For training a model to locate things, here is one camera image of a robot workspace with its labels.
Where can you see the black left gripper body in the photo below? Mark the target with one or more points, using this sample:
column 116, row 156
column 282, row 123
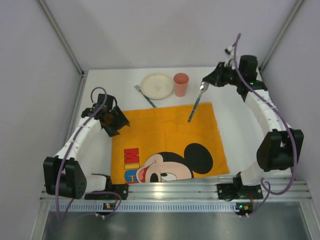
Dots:
column 116, row 122

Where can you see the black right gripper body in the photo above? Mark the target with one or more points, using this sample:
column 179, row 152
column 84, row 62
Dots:
column 213, row 78

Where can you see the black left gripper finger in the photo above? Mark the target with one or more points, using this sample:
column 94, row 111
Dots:
column 121, row 119
column 111, row 130

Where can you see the spoon with teal handle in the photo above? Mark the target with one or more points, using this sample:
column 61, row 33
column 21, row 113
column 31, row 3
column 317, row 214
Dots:
column 197, row 102

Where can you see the fork with teal handle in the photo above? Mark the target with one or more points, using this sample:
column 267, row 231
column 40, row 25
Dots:
column 138, row 88

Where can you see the orange cartoon print cloth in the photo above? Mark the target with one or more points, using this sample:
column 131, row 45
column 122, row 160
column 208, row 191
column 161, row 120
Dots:
column 161, row 145

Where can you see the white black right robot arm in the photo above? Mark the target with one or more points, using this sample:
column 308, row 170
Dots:
column 281, row 146

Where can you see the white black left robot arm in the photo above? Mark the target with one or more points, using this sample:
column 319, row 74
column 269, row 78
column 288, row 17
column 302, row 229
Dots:
column 68, row 174

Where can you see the pink plastic cup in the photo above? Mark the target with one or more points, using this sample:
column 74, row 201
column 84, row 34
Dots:
column 181, row 81

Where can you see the cream round plate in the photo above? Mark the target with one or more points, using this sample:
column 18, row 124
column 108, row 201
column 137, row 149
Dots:
column 157, row 86

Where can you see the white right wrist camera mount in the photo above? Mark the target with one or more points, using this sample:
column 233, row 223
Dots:
column 230, row 53

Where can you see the left aluminium frame post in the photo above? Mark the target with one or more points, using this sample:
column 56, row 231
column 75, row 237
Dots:
column 60, row 35

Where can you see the aluminium frame post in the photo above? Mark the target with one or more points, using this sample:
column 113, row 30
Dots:
column 60, row 35
column 284, row 27

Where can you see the perforated grey cable duct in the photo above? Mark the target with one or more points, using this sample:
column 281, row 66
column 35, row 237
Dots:
column 133, row 207

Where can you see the right aluminium frame post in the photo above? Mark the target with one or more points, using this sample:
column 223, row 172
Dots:
column 284, row 27

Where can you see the aluminium mounting rail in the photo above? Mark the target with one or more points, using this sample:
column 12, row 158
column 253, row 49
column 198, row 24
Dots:
column 204, row 189

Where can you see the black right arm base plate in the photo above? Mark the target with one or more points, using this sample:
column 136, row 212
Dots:
column 229, row 192

